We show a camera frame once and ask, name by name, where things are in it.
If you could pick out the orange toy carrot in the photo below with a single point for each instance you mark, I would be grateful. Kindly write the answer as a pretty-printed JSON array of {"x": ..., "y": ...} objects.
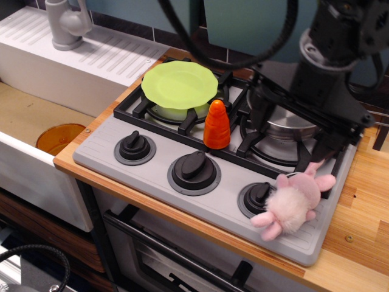
[{"x": 217, "y": 126}]

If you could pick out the black oven door handle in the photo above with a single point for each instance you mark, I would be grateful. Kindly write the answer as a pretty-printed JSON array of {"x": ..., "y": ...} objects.
[{"x": 173, "y": 254}]

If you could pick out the right black stove knob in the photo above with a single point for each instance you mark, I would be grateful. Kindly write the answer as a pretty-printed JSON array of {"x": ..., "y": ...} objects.
[{"x": 252, "y": 198}]

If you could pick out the orange plastic cup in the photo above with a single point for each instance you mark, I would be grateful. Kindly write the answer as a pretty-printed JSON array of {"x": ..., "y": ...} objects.
[{"x": 56, "y": 138}]

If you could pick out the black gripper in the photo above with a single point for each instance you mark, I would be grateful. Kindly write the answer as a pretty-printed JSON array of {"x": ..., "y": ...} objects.
[{"x": 317, "y": 95}]

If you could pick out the green plastic plate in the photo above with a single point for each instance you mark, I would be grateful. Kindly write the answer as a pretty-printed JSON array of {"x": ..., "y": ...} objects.
[{"x": 179, "y": 85}]

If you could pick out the black burner grate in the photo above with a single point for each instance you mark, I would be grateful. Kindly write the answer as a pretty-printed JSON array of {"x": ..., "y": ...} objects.
[{"x": 249, "y": 158}]

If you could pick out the middle black stove knob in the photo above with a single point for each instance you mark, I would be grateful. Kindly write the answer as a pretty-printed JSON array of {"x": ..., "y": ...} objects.
[{"x": 194, "y": 174}]

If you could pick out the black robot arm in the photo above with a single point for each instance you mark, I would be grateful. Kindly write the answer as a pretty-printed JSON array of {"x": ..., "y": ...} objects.
[{"x": 341, "y": 34}]

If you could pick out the black stove knob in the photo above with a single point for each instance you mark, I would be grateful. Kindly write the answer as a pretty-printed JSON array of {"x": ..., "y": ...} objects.
[
  {"x": 135, "y": 149},
  {"x": 252, "y": 198},
  {"x": 194, "y": 174}
]

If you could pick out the left black stove knob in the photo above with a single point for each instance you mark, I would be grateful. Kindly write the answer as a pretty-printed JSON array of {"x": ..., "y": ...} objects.
[{"x": 135, "y": 149}]

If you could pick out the pink stuffed rabbit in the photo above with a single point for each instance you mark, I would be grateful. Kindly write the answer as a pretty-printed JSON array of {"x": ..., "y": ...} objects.
[{"x": 293, "y": 202}]

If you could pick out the white toy sink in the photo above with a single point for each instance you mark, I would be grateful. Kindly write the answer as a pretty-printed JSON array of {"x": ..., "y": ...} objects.
[{"x": 42, "y": 87}]

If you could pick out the grey toy faucet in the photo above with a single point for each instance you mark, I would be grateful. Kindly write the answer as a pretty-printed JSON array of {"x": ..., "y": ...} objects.
[{"x": 67, "y": 26}]

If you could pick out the stainless steel pan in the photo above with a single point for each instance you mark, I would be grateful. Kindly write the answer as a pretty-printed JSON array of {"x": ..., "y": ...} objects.
[{"x": 284, "y": 125}]

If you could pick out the grey toy stove top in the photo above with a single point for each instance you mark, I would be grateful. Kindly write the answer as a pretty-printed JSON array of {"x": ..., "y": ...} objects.
[{"x": 302, "y": 247}]

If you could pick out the toy oven door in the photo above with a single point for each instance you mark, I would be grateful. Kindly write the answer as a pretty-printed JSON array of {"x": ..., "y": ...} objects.
[{"x": 164, "y": 257}]

